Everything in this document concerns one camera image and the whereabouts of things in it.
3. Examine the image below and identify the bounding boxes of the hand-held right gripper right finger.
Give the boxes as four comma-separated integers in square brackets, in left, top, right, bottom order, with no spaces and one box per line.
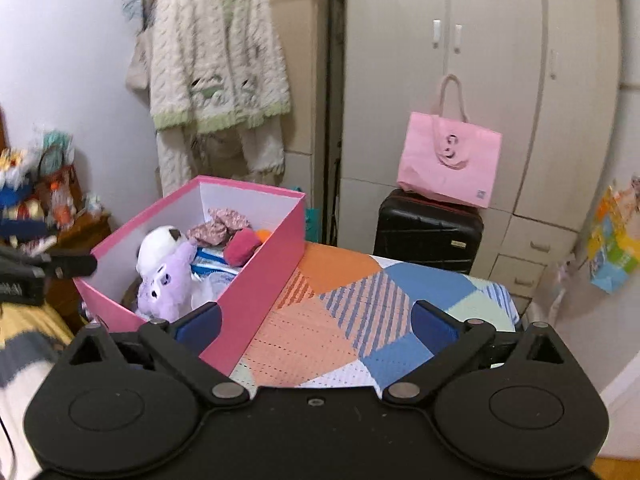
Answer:
[382,299,571,407]

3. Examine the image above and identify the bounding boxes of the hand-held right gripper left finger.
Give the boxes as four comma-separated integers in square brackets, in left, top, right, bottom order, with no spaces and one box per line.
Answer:
[66,302,250,409]

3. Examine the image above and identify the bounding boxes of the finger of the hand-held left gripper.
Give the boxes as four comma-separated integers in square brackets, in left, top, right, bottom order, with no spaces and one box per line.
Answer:
[49,252,99,280]
[0,217,49,241]

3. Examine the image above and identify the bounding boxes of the purple plush toy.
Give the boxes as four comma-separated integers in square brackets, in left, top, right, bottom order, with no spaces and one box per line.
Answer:
[137,241,199,324]

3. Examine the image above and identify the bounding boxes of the blue wet wipes pack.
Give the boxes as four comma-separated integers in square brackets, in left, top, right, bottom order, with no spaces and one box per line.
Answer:
[192,245,244,281]

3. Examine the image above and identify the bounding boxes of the white plush toy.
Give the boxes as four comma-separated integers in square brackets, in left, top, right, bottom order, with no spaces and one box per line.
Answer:
[136,225,184,279]

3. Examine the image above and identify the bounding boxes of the pink storage box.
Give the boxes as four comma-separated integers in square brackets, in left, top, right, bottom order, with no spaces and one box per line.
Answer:
[73,175,307,376]

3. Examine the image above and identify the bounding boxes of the magenta plush pouch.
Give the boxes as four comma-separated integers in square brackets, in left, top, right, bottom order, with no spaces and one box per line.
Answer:
[223,228,264,265]

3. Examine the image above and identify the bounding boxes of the pink floral cloth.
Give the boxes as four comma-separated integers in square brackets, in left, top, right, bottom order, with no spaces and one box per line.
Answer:
[186,208,251,246]

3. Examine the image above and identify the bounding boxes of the wooden nightstand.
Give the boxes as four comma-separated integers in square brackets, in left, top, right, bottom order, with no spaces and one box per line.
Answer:
[44,207,114,332]

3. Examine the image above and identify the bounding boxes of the flower bouquet blue wrap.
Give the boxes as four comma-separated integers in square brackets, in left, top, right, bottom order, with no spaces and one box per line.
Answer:
[0,147,39,227]

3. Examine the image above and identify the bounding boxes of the orange drink bottle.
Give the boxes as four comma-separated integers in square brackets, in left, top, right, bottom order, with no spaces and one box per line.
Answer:
[52,182,74,229]

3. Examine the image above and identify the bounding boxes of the checked basket bag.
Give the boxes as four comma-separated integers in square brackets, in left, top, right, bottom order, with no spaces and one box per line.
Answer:
[34,144,84,212]

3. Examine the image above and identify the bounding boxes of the striped plush blanket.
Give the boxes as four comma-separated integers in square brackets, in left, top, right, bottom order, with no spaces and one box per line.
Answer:
[0,302,77,462]

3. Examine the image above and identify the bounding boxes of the patchwork tablecloth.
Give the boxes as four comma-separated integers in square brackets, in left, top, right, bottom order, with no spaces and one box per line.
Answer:
[229,242,521,390]

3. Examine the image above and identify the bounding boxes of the plastic bag with green pack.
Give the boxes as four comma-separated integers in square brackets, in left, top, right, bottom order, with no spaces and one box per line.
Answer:
[29,122,76,162]

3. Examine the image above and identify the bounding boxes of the black suitcase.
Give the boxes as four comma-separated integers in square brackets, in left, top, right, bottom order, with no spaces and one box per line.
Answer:
[373,188,485,276]

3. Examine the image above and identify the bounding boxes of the white plastic bag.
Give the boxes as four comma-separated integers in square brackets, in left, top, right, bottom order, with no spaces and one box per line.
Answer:
[547,254,576,332]

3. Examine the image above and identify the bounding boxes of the pink tote bag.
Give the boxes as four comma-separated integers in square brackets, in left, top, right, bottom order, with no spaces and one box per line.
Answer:
[397,73,503,210]

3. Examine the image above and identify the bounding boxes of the cream fleece pants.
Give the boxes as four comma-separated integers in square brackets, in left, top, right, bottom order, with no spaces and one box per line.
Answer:
[155,119,287,199]

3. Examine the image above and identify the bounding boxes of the white door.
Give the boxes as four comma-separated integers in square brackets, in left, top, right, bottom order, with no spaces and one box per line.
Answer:
[594,85,640,413]

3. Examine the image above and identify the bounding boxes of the beige canvas tote bag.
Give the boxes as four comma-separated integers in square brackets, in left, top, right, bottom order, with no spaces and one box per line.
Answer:
[125,29,156,94]

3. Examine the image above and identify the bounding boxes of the colourful paper gift bag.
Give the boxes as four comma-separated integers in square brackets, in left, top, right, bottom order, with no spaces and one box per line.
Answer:
[585,179,640,295]

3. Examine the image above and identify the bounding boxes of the black clothes rack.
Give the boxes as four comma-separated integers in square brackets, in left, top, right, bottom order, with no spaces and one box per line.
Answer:
[142,0,347,247]

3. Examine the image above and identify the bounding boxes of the cream fleece cardigan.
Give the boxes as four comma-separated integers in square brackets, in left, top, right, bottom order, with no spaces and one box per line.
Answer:
[148,0,292,134]

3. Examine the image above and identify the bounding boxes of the beige wardrobe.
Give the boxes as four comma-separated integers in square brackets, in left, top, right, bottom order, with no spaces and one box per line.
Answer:
[339,0,627,312]

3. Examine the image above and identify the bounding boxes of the tall beige cabinet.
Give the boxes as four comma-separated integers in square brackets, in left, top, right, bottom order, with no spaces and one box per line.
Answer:
[259,0,332,197]

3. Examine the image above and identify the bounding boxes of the blue wire hangers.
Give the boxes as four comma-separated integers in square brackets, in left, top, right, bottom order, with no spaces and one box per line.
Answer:
[122,0,151,22]

